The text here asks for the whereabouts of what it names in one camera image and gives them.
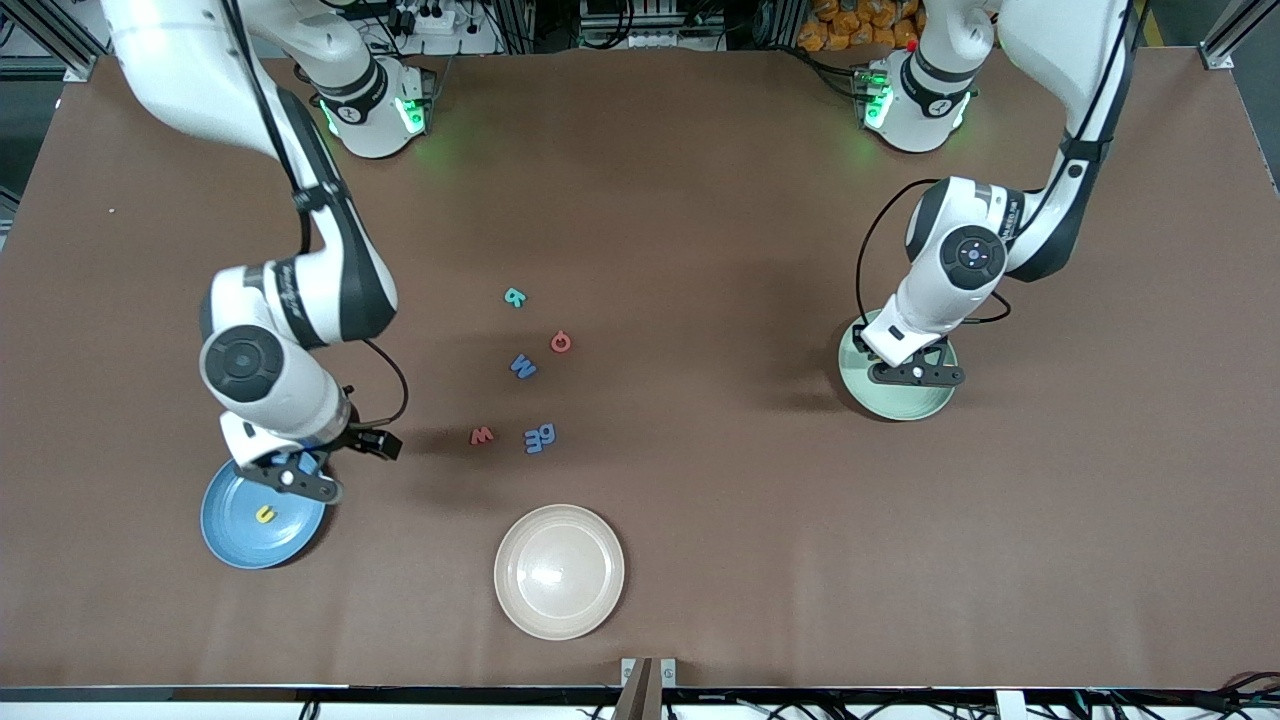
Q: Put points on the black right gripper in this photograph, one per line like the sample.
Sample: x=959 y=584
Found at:
x=352 y=436

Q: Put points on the blue foam letter e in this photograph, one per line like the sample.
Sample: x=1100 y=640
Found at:
x=533 y=442

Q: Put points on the blue foam letter M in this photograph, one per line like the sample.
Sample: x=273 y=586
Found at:
x=522 y=367

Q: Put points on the teal foam letter R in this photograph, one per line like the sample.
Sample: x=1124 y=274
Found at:
x=515 y=297

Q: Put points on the red foam letter Q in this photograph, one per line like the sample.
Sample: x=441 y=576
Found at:
x=553 y=343

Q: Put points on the black arm base connector plug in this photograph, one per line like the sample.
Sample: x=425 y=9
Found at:
x=862 y=85
x=428 y=95

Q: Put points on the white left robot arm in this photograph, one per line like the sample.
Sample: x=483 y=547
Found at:
x=950 y=300

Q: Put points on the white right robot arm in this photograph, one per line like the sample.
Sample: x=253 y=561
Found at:
x=265 y=385

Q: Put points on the green plate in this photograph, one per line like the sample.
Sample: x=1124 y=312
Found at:
x=900 y=402

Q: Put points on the red foam letter w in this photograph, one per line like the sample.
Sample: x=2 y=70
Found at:
x=482 y=437

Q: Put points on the blue plate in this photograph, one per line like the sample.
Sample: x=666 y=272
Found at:
x=290 y=540

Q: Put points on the beige plate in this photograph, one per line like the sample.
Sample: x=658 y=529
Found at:
x=559 y=572

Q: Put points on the brown table cover sheet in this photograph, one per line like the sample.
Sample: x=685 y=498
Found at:
x=700 y=500

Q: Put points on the orange mesh bags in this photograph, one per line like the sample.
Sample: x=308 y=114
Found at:
x=850 y=25

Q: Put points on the long white power strip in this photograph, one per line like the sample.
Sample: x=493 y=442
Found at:
x=650 y=40

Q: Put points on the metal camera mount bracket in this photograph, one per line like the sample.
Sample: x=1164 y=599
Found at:
x=640 y=695

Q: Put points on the aluminium frame profile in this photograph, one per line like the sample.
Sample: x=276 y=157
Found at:
x=1225 y=45
x=75 y=62

